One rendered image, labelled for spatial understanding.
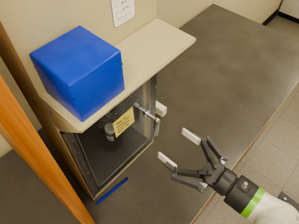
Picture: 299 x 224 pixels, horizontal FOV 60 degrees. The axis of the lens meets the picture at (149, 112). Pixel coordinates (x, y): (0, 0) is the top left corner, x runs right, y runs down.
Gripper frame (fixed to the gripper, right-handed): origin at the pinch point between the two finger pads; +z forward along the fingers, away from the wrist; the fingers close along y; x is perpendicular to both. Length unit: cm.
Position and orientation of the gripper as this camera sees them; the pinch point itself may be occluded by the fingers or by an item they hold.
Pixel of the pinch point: (175, 145)
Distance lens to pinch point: 82.8
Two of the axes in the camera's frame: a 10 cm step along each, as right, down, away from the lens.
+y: -6.7, 5.7, -4.7
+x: -0.2, 6.3, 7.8
